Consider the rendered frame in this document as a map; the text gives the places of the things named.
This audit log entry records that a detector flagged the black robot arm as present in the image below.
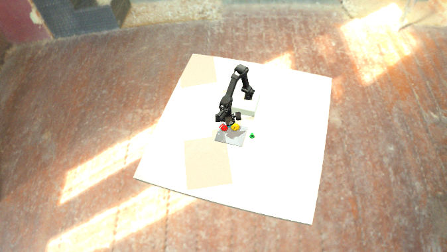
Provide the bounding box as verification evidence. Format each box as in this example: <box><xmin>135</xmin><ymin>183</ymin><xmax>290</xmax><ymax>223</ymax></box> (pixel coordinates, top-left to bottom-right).
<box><xmin>215</xmin><ymin>64</ymin><xmax>255</xmax><ymax>126</ymax></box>

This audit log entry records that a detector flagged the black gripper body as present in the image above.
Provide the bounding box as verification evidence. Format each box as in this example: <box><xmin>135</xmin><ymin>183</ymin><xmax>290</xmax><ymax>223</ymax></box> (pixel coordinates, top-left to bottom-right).
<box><xmin>226</xmin><ymin>112</ymin><xmax>241</xmax><ymax>121</ymax></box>

